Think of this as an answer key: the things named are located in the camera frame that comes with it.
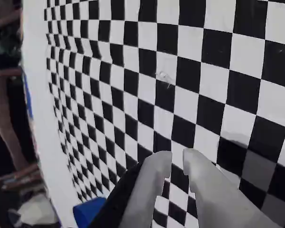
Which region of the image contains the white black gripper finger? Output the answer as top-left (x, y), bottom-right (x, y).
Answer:
top-left (87, 151), bottom-right (173, 228)

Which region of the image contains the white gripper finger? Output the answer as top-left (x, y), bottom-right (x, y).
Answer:
top-left (182, 148), bottom-right (285, 228)

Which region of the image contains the blue round box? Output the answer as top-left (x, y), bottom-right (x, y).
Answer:
top-left (73, 197), bottom-right (108, 228)

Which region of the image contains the black white checkerboard paper mat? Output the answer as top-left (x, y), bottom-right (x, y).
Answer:
top-left (21, 0), bottom-right (285, 228)

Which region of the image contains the blue tape strip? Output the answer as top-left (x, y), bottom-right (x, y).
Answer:
top-left (21, 68), bottom-right (34, 119)

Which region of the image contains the brown wooden chair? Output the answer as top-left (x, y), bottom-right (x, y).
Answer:
top-left (0, 14), bottom-right (42, 190)

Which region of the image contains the green leafy plant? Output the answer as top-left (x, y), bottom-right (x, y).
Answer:
top-left (0, 23), bottom-right (23, 69)

